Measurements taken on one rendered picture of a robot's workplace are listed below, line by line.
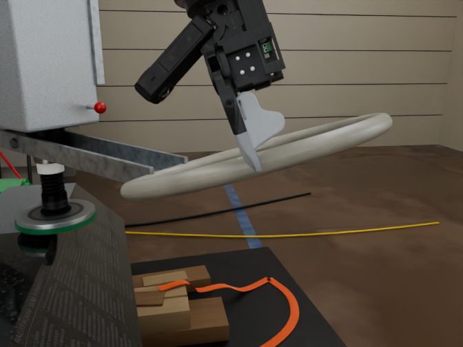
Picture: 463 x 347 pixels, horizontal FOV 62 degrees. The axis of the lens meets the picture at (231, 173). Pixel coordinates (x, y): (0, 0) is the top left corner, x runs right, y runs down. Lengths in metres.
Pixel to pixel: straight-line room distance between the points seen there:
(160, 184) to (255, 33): 0.23
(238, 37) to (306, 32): 5.75
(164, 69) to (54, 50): 0.66
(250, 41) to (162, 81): 0.11
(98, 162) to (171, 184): 0.43
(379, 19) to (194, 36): 6.23
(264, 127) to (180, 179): 0.14
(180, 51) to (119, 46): 5.44
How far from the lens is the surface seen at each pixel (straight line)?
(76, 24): 1.14
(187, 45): 0.46
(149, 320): 1.92
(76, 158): 1.00
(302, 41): 6.16
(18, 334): 0.85
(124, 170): 0.87
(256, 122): 0.44
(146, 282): 2.33
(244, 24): 0.47
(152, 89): 0.46
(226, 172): 0.48
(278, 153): 0.48
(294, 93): 6.14
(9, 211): 1.47
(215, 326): 1.97
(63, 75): 1.10
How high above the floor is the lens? 1.29
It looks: 16 degrees down
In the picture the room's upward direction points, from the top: straight up
